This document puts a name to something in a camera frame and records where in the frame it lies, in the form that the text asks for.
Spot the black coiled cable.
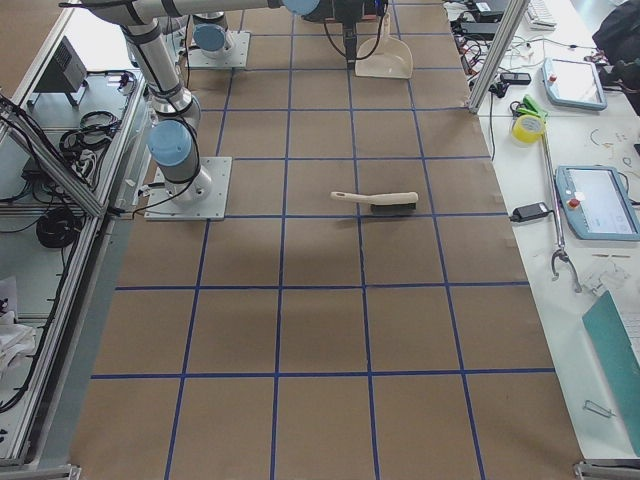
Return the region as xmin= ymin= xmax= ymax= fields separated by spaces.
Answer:
xmin=35 ymin=207 xmax=84 ymax=250

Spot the yellow tape roll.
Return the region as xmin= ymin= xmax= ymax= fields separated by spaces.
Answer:
xmin=511 ymin=115 xmax=546 ymax=145

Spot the black power brick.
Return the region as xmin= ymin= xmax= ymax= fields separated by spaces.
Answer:
xmin=509 ymin=202 xmax=551 ymax=223

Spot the aluminium frame post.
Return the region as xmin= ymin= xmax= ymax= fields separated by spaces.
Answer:
xmin=467 ymin=0 xmax=528 ymax=114

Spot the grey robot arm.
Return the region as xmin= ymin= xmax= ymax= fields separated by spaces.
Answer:
xmin=192 ymin=0 xmax=320 ymax=59
xmin=59 ymin=1 xmax=318 ymax=204

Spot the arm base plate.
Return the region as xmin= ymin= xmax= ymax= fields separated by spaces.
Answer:
xmin=187 ymin=25 xmax=251 ymax=70
xmin=144 ymin=157 xmax=232 ymax=221

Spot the blue teach pendant upper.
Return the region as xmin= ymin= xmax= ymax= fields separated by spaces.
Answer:
xmin=541 ymin=58 xmax=608 ymax=111

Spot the beige hand brush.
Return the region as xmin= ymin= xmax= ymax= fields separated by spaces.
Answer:
xmin=330 ymin=191 xmax=419 ymax=214

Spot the green plastic tool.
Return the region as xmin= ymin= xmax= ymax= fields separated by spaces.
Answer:
xmin=516 ymin=94 xmax=549 ymax=121

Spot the blue teach pendant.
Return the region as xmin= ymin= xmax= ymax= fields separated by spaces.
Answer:
xmin=555 ymin=166 xmax=639 ymax=242
xmin=541 ymin=58 xmax=608 ymax=111

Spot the metal reacher grabber tool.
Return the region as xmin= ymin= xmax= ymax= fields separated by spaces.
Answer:
xmin=540 ymin=133 xmax=582 ymax=293

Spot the teal cutting mat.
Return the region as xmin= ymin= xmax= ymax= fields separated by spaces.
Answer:
xmin=582 ymin=291 xmax=639 ymax=455

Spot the grey control box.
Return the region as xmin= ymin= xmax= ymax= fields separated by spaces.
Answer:
xmin=27 ymin=36 xmax=88 ymax=107

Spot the bin with black bag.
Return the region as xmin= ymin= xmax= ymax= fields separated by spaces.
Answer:
xmin=302 ymin=0 xmax=388 ymax=23

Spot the blue teach pendant lower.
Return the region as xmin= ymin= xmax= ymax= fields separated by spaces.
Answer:
xmin=555 ymin=166 xmax=639 ymax=242

